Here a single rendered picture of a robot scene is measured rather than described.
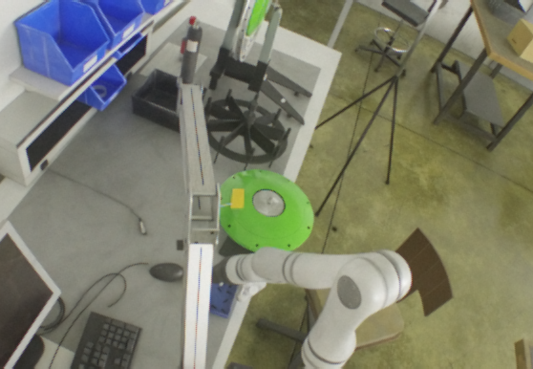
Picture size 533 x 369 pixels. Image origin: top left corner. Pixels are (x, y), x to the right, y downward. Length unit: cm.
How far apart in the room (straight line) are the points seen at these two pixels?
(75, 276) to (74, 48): 75
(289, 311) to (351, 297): 173
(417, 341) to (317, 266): 195
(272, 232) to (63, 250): 64
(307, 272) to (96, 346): 64
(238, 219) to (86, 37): 78
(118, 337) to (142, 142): 74
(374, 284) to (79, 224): 100
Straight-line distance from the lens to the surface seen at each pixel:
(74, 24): 150
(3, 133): 140
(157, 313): 126
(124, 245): 135
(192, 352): 91
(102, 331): 121
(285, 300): 241
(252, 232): 124
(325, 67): 231
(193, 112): 96
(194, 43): 109
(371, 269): 65
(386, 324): 184
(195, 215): 80
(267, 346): 228
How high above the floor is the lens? 209
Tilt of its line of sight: 48 degrees down
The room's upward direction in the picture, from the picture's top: 23 degrees clockwise
